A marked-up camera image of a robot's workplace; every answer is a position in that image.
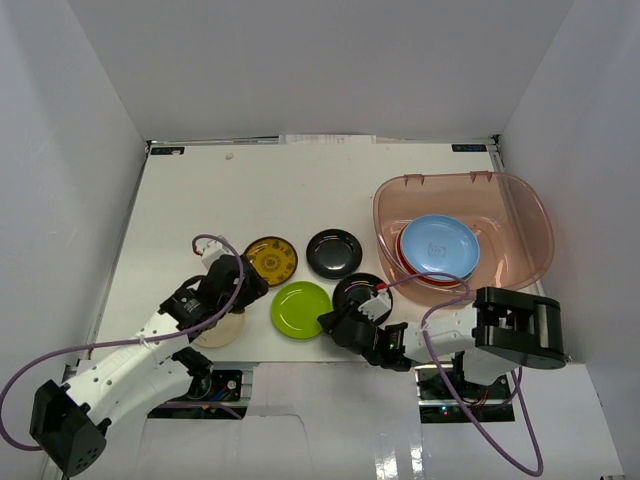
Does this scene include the light blue plastic plate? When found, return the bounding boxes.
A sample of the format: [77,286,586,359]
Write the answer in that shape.
[399,213,483,282]

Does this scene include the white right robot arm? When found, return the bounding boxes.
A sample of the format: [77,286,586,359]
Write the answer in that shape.
[318,286,567,399]

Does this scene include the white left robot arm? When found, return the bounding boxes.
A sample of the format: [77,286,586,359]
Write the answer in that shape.
[29,255,268,477]

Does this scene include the pink transparent plastic bin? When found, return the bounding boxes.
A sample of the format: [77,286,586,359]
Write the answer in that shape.
[373,171,554,291]

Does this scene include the lime green plate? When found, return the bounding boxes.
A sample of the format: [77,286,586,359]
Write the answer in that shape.
[270,281,332,340]

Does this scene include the black glossy plate lower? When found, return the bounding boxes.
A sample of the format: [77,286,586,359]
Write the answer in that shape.
[332,273,384,310]

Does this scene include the black glossy plate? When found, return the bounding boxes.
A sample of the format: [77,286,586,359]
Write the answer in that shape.
[306,229,363,280]
[332,273,384,310]

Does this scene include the cream plate with flowers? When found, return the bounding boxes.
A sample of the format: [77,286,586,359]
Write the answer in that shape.
[193,313,246,349]

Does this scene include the yellow patterned brown-rim plate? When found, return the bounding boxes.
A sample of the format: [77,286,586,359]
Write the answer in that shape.
[244,236,299,288]

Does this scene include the black glossy plate upper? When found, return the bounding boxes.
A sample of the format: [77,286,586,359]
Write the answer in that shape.
[306,229,363,280]

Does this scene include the left black corner label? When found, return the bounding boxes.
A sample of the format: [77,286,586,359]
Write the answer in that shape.
[149,146,185,156]

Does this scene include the black corner label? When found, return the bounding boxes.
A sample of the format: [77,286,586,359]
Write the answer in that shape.
[451,144,487,153]
[149,146,185,156]

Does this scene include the white papers at back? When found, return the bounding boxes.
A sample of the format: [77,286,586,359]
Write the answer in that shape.
[279,134,377,145]

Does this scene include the right black corner label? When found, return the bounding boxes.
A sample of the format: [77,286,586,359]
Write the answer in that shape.
[451,144,487,153]

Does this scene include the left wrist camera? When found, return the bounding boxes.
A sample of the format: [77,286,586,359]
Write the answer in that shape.
[193,239,231,270]

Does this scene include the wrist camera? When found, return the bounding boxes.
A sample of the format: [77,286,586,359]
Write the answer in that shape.
[193,239,231,270]
[357,288,393,326]

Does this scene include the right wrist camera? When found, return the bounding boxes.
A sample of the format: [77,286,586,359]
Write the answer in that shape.
[357,288,393,326]

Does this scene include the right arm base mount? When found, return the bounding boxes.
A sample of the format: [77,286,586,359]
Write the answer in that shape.
[414,354,516,425]

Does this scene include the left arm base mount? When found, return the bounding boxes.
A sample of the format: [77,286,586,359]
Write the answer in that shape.
[158,370,246,420]

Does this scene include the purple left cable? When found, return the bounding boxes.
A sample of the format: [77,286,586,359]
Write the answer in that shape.
[0,233,246,451]

